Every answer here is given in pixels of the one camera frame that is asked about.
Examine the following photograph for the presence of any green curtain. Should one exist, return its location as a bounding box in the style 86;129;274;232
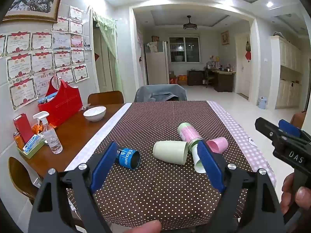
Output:
93;11;123;93

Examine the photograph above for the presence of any pale green cup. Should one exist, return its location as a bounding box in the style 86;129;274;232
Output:
153;140;189;166

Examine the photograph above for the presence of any refrigerator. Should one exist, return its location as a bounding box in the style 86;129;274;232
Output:
144;41;169;86

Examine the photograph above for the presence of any green tray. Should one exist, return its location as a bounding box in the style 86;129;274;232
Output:
17;138;45;160

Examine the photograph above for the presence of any wall of award certificates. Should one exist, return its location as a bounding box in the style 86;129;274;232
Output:
0;5;91;112

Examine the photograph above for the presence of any dark desk chair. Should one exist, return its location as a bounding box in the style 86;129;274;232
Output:
204;68;216;88

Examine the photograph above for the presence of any pink and green cup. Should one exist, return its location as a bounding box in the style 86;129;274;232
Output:
177;123;204;151

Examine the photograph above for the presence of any window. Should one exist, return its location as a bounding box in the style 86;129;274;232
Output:
169;37;201;64

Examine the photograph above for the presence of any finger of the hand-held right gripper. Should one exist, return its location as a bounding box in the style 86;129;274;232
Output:
278;119;302;138
255;117;283;146

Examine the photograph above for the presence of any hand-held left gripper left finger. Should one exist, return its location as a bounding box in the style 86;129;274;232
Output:
28;141;119;233

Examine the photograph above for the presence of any blue and white tissue pack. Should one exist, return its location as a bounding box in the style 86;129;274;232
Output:
23;133;45;153

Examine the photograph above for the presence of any white door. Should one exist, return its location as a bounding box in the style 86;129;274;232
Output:
236;33;251;100

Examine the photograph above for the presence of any person's right hand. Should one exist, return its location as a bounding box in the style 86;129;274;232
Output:
280;173;311;215

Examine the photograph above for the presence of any wooden chair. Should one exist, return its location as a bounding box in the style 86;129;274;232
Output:
8;156;45;205
290;111;307;129
87;91;124;105

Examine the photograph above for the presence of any red box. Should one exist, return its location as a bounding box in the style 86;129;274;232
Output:
13;114;35;144

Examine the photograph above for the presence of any white cup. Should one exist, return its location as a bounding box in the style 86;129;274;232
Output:
192;147;207;174

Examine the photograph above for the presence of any person's left hand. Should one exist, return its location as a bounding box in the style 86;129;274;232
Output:
124;220;162;233

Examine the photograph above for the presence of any grey jacket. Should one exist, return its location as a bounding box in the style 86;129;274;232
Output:
134;84;188;103

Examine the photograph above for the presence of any red bag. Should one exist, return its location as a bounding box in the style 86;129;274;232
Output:
38;76;83;127

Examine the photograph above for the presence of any blue printed cup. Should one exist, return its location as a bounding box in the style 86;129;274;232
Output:
117;147;141;170

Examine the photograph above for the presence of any clear spray bottle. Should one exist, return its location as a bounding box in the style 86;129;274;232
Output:
33;111;63;154

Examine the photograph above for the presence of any brown polka dot tablecloth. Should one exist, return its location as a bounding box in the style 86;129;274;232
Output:
67;101;254;230
65;101;277;192

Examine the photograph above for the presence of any wooden table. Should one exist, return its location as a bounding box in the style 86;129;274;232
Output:
18;103;125;178

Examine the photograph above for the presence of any white bowl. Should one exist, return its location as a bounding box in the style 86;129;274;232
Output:
83;106;107;122

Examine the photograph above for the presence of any ceiling lamp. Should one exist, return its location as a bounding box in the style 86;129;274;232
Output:
183;16;198;30

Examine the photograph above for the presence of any dark wooden desk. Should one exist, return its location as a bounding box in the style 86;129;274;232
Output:
187;68;236;93

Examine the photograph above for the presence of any white cabinet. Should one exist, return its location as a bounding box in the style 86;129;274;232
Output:
270;35;305;110

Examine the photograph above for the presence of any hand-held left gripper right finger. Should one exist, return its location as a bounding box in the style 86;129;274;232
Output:
196;141;286;233

